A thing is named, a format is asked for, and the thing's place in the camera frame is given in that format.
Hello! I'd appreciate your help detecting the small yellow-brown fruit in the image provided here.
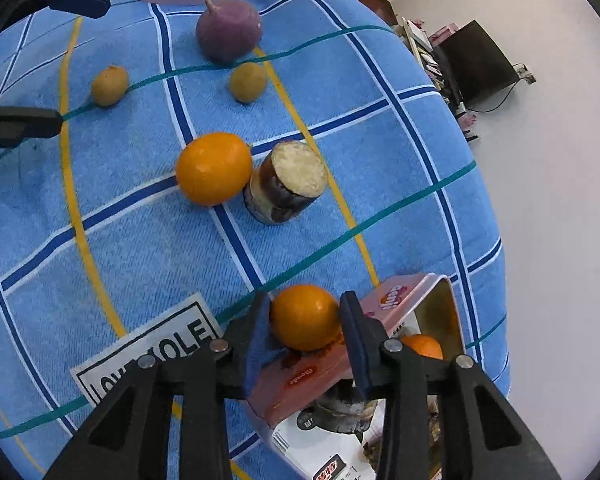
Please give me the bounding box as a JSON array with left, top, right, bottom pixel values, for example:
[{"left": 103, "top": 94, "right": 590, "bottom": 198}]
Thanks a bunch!
[
  {"left": 91, "top": 65, "right": 129, "bottom": 107},
  {"left": 228, "top": 63, "right": 268, "bottom": 104}
]

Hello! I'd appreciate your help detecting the orange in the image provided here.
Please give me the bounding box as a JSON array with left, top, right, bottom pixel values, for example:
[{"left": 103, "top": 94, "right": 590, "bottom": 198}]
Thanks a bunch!
[
  {"left": 175, "top": 132, "right": 253, "bottom": 207},
  {"left": 400, "top": 334, "right": 444, "bottom": 360},
  {"left": 270, "top": 284, "right": 341, "bottom": 352}
]

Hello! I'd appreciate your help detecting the pink metal tin box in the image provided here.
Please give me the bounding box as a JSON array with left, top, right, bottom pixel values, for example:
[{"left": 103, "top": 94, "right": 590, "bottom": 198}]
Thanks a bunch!
[{"left": 244, "top": 272, "right": 466, "bottom": 480}]

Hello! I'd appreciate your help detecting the round purple turnip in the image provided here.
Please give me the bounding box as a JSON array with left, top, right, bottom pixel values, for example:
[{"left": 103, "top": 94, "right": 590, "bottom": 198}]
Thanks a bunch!
[{"left": 195, "top": 0, "right": 263, "bottom": 64}]

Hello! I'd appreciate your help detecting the blue plaid tablecloth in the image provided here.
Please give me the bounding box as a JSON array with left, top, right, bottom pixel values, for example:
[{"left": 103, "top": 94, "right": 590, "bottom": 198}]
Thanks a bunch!
[{"left": 0, "top": 0, "right": 510, "bottom": 479}]

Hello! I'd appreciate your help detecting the white TV stand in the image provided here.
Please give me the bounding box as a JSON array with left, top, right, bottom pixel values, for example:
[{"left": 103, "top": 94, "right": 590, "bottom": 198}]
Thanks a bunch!
[{"left": 392, "top": 15, "right": 478, "bottom": 142}]

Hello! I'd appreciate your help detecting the black television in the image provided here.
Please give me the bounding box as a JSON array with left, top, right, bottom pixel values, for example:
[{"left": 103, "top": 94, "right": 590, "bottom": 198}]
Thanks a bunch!
[{"left": 434, "top": 21, "right": 519, "bottom": 108}]

